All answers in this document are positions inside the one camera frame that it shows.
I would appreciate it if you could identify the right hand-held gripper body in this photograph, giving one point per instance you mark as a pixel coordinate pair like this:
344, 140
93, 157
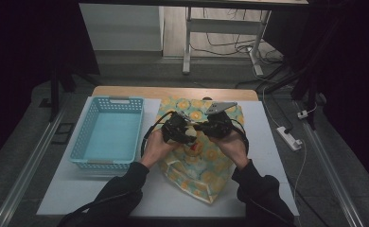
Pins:
219, 126

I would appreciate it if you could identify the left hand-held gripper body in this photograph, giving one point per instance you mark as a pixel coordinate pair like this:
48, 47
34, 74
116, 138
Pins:
174, 127

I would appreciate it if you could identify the citrus print apron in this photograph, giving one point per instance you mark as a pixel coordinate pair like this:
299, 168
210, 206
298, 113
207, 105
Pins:
204, 170

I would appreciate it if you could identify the light blue plastic basket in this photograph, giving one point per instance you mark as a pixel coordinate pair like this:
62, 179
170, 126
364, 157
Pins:
110, 135

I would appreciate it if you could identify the person's right hand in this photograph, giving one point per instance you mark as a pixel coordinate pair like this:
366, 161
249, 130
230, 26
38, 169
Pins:
233, 148

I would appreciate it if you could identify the person's left hand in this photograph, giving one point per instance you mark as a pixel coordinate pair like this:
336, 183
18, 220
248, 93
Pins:
154, 148

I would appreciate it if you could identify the wooden table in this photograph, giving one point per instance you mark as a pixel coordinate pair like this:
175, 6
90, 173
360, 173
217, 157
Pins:
173, 92

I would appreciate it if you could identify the white table mat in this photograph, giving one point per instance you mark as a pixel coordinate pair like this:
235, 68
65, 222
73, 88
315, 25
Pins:
261, 157

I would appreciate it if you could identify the white power strip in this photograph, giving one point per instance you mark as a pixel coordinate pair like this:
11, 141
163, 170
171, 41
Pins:
288, 138

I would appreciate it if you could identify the small white adapter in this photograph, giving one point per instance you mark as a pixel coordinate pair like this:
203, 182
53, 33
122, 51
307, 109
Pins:
303, 114

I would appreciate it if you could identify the black floor plate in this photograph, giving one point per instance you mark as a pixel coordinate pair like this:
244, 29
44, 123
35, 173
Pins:
63, 133

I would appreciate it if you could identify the white desk frame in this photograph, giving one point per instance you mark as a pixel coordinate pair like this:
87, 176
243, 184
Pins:
223, 26

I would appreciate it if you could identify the aluminium floor rail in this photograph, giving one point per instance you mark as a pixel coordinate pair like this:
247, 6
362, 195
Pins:
31, 164
327, 170

